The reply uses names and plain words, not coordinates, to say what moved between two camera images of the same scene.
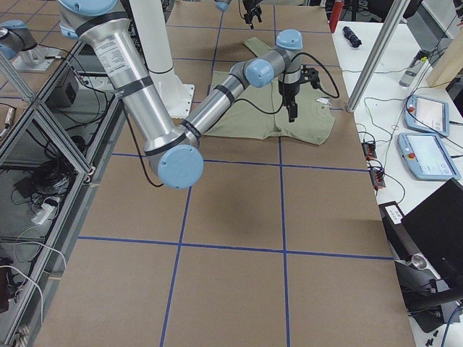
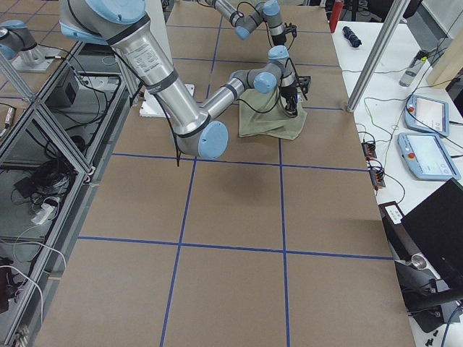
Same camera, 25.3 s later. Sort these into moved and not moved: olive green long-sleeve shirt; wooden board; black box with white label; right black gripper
Moved: olive green long-sleeve shirt
Not moved: black box with white label; right black gripper; wooden board
